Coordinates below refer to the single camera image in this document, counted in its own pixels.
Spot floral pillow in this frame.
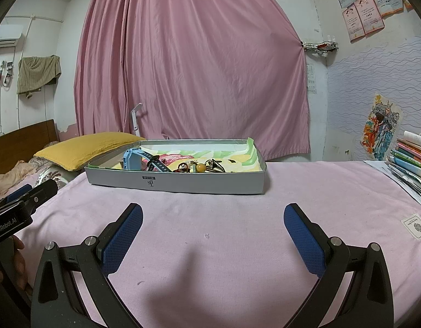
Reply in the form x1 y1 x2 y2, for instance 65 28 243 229
33 157 82 191

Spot white air conditioner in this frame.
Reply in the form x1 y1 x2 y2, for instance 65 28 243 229
0 24 23 49

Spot group of wall certificates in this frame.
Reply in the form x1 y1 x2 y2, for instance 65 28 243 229
330 0 415 43

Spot yellow pillow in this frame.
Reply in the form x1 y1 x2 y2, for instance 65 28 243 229
33 132 147 172

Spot peach quilt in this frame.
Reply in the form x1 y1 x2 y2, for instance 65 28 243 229
0 159 39 196

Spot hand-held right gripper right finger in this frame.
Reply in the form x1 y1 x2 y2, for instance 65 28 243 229
283 203 395 328

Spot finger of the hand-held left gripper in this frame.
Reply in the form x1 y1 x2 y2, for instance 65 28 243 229
24 179 59 210
7 183 34 203

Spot wooden headboard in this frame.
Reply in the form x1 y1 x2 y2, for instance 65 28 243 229
0 119 61 165

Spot grey cardboard box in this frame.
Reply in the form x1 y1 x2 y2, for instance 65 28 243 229
85 137 267 195

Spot olive hanging cloth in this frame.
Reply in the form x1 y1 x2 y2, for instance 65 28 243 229
17 55 62 99

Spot person's left hand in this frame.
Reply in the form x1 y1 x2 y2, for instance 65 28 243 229
10 236 28 292

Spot stack of books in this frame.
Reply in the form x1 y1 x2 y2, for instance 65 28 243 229
386 130 421 192

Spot small wall calendar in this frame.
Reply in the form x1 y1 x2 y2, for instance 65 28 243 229
306 64 317 93

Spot colourful cut-out drawing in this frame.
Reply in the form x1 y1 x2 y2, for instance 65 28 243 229
360 94 402 161

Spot blue smartwatch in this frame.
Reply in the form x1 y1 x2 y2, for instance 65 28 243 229
123 148 173 173

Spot wall socket with plug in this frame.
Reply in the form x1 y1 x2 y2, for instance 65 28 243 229
0 60 16 88

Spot loose white papers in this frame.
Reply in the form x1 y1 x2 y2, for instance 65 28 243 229
364 160 421 213

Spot pink curtain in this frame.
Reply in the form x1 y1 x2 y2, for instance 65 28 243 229
74 0 312 163

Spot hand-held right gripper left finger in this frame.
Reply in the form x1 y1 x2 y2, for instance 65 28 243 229
31 203 144 328

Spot pink blanket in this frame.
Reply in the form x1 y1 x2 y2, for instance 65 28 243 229
14 160 421 328

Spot wire wall shelf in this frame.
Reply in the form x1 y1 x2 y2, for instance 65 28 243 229
301 41 339 58

